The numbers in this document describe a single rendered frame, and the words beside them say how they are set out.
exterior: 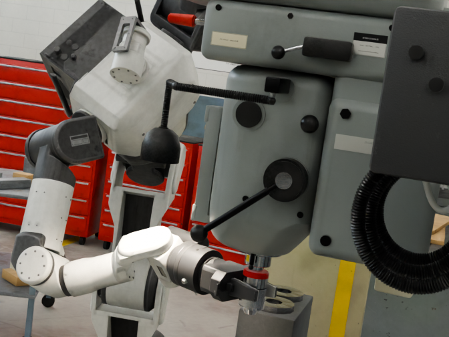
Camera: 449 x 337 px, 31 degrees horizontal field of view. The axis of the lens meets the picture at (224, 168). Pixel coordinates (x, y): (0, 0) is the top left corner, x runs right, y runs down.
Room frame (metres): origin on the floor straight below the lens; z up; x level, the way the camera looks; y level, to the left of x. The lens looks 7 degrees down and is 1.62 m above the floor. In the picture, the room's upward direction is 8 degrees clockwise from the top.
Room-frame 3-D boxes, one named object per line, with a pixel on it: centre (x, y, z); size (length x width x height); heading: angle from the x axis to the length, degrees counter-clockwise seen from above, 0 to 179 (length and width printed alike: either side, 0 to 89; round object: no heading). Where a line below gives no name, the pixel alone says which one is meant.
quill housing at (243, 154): (1.41, -0.09, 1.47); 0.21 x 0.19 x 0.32; 165
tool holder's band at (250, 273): (1.41, -0.08, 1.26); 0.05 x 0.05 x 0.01
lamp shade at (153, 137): (1.46, 0.12, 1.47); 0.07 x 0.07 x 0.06
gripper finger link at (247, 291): (1.39, -0.06, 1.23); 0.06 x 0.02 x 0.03; 50
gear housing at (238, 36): (1.40, -0.12, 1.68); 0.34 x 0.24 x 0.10; 75
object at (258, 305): (1.41, -0.08, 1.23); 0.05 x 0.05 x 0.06
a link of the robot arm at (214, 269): (1.47, -0.01, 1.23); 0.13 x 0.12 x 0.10; 140
